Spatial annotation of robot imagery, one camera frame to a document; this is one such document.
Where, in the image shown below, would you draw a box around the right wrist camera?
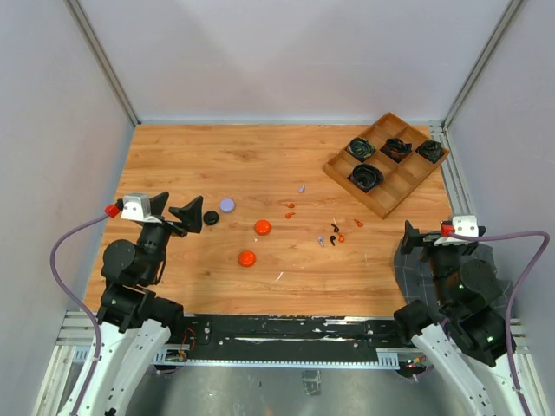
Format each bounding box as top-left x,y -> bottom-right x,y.
440,215 -> 486,237

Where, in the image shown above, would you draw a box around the rolled dark belt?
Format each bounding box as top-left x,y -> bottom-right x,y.
349,163 -> 384,192
381,138 -> 412,163
417,140 -> 444,163

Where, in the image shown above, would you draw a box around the grey checked cloth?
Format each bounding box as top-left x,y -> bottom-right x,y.
394,244 -> 514,321

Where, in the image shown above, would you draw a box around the rolled dark belt lower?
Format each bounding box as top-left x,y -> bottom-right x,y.
349,163 -> 384,192

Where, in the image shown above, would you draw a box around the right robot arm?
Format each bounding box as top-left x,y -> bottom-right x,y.
392,216 -> 532,415

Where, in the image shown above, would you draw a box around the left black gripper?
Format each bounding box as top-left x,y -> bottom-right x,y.
138,192 -> 202,283

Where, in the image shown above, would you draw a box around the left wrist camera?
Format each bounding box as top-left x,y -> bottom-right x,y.
121,193 -> 152,222

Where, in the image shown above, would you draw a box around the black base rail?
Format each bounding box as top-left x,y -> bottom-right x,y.
153,315 -> 418,368

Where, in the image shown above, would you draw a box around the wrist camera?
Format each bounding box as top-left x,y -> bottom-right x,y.
121,193 -> 152,222
440,215 -> 486,237

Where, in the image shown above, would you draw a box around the purple earbud case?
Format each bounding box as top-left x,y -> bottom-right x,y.
219,198 -> 236,213

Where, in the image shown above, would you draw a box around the wooden divided tray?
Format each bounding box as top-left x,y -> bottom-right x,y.
323,113 -> 449,218

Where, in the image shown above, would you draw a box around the rolled dark belt top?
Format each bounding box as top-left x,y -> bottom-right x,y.
381,138 -> 412,163

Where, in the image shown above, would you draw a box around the rolled green patterned belt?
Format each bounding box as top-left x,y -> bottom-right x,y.
347,137 -> 375,162

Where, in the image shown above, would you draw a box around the orange earbud case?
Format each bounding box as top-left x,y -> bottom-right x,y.
238,250 -> 257,268
254,219 -> 271,236

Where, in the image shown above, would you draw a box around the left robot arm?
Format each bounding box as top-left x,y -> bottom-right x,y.
59,192 -> 204,415

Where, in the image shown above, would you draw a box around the rolled dark belt right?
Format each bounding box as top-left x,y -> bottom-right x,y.
417,140 -> 444,163

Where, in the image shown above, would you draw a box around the black earbud case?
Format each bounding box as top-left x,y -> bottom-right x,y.
203,211 -> 219,226

